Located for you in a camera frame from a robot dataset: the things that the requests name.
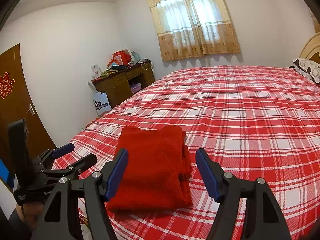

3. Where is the red knitted embroidered sweater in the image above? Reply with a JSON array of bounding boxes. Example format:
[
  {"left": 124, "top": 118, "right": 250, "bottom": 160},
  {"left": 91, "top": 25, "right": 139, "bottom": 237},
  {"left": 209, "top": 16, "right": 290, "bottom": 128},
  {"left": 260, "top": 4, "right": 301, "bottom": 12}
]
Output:
[{"left": 106, "top": 125, "right": 193, "bottom": 213}]

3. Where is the person's left hand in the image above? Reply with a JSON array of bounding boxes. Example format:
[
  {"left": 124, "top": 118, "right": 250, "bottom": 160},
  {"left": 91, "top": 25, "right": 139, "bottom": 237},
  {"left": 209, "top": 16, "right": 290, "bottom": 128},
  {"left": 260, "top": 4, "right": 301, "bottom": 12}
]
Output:
[{"left": 16, "top": 202, "right": 44, "bottom": 230}]

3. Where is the white paper shopping bag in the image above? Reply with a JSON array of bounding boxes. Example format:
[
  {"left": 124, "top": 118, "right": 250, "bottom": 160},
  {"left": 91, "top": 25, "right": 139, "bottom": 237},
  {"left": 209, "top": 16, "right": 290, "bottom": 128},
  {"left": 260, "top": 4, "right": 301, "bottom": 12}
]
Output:
[{"left": 88, "top": 81, "right": 111, "bottom": 116}]

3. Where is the brown wooden door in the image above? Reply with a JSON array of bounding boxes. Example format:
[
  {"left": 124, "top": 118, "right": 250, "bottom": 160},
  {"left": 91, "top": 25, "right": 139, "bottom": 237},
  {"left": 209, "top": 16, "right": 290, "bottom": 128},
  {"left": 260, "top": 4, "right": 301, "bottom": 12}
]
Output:
[{"left": 1, "top": 44, "right": 56, "bottom": 173}]

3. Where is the brown wooden desk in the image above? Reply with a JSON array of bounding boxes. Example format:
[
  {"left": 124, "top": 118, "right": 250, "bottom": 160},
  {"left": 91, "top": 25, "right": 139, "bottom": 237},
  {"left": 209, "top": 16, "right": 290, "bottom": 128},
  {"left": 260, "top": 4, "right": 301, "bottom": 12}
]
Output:
[{"left": 92, "top": 60, "right": 155, "bottom": 108}]

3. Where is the red white plaid bedsheet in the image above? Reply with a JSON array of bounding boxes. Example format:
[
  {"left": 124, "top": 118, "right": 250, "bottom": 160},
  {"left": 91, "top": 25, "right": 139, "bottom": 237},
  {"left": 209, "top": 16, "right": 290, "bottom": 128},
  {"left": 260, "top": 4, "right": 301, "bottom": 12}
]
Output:
[{"left": 51, "top": 65, "right": 320, "bottom": 240}]

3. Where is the red gift box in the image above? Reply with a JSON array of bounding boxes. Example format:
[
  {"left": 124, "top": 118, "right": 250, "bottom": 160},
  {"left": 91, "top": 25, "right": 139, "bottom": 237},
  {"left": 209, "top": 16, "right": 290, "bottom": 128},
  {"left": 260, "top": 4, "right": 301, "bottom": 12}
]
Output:
[{"left": 112, "top": 50, "right": 131, "bottom": 66}]

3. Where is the grey patterned pillow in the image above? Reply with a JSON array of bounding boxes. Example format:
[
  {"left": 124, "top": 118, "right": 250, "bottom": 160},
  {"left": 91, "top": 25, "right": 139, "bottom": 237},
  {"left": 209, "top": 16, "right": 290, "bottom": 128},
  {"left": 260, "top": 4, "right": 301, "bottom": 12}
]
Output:
[{"left": 292, "top": 58, "right": 319, "bottom": 84}]

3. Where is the cream wooden headboard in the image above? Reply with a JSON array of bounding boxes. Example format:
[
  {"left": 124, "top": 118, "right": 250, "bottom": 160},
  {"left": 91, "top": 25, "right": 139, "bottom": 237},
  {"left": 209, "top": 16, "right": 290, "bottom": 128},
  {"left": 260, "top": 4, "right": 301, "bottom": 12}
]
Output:
[{"left": 300, "top": 32, "right": 320, "bottom": 64}]

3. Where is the beige floral window curtain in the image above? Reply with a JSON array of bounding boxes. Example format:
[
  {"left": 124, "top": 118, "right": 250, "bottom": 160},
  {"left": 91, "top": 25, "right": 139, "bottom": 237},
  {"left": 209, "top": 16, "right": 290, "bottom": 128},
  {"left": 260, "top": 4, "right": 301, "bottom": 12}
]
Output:
[{"left": 147, "top": 0, "right": 240, "bottom": 61}]

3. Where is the silver door handle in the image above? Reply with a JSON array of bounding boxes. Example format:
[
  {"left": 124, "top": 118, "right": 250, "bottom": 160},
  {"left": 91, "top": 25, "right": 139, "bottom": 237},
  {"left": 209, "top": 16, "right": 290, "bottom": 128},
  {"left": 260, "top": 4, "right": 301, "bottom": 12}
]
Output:
[{"left": 27, "top": 104, "right": 35, "bottom": 115}]

